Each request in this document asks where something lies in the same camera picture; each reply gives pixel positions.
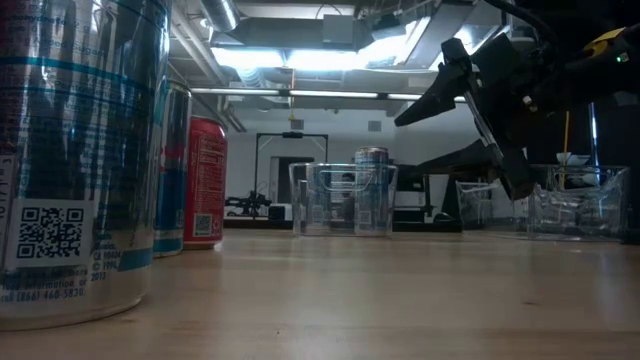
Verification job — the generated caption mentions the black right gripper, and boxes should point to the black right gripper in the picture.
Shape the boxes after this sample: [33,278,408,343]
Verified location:
[393,32,601,201]

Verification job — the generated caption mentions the blue silver Red Bull can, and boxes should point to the blue silver Red Bull can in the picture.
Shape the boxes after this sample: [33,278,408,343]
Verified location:
[353,145,391,236]
[0,0,173,331]
[152,79,194,259]

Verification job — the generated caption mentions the clear plastic bin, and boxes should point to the clear plastic bin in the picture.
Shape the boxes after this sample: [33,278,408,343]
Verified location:
[455,163,630,242]
[288,161,400,238]

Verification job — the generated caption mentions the red cola can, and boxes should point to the red cola can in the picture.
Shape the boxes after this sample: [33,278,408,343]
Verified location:
[183,115,230,251]

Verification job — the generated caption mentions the black background cabinet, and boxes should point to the black background cabinet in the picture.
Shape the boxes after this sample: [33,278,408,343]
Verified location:
[394,162,436,224]

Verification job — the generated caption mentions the long fluorescent strip light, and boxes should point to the long fluorescent strip light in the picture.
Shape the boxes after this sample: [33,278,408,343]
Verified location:
[189,87,469,101]

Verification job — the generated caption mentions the bright ceiling light panel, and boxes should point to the bright ceiling light panel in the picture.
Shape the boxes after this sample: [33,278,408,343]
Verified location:
[209,17,506,72]

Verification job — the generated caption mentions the black frame clamp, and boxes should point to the black frame clamp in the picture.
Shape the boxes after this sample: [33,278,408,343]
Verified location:
[442,189,465,232]

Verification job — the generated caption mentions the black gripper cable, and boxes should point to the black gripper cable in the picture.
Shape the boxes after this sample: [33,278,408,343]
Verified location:
[482,0,559,49]

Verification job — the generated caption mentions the grey ceiling duct box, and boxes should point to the grey ceiling duct box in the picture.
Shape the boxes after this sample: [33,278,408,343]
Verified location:
[322,13,359,50]

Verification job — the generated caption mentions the black gantry frame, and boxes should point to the black gantry frame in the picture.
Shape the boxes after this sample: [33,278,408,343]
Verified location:
[254,131,330,221]

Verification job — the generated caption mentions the yellow cable tag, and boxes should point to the yellow cable tag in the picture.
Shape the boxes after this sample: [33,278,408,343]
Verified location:
[582,27,629,59]

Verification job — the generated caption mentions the silver round ventilation duct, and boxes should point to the silver round ventilation duct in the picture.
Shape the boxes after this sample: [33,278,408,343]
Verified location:
[198,0,242,34]

